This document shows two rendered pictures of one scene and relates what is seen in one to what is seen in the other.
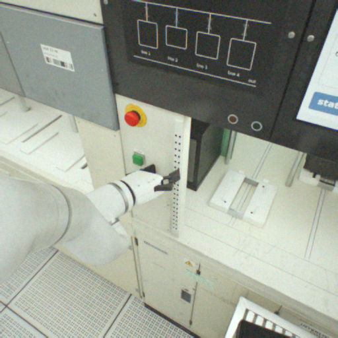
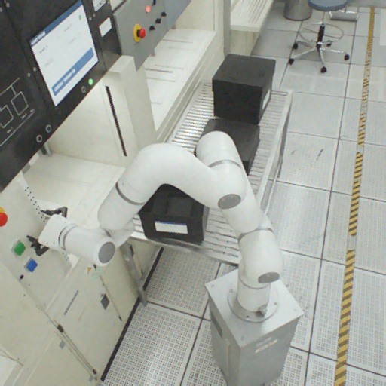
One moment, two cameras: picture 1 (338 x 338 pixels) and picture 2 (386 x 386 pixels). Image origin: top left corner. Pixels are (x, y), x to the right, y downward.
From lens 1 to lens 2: 0.93 m
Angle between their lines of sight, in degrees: 62
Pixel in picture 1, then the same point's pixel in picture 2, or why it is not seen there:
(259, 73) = (32, 103)
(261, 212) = (50, 206)
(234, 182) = not seen: hidden behind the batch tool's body
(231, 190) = not seen: hidden behind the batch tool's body
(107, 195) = (79, 231)
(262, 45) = (23, 90)
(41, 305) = not seen: outside the picture
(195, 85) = (13, 145)
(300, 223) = (60, 186)
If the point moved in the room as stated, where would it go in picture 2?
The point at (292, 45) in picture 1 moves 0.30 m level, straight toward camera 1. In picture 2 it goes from (32, 78) to (132, 84)
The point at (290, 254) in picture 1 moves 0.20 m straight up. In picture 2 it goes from (87, 193) to (75, 162)
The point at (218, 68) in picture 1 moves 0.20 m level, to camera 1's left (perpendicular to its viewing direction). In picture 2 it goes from (16, 121) to (6, 171)
